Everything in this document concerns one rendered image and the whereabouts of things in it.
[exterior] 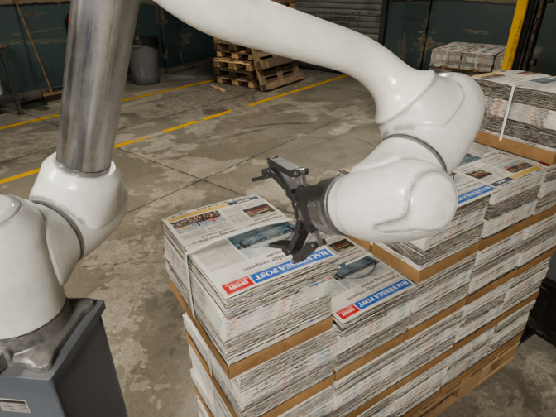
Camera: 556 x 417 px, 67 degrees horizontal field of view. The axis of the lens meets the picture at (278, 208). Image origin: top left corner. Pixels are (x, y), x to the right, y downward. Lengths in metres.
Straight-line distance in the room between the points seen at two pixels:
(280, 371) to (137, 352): 1.29
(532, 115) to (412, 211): 1.19
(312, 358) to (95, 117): 0.75
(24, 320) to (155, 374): 1.35
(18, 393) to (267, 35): 0.75
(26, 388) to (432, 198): 0.76
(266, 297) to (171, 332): 1.47
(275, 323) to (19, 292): 0.49
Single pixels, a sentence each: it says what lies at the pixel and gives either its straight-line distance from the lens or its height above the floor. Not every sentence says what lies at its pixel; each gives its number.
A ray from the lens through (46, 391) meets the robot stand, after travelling 0.91.
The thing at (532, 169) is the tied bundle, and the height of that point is 1.06.
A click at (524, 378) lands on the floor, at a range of 2.35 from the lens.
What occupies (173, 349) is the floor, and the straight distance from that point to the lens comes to 2.24.
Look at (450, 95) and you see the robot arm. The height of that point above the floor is 1.46.
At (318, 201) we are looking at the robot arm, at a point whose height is 1.32.
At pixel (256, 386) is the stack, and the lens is 1.06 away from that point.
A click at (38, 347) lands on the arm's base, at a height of 1.02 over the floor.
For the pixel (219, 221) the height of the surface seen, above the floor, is 1.06.
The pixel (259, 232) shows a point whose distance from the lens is 1.02.
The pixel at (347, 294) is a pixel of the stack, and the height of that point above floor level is 0.83.
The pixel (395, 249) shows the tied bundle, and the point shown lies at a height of 0.90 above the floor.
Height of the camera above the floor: 1.60
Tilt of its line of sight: 29 degrees down
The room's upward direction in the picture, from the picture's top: straight up
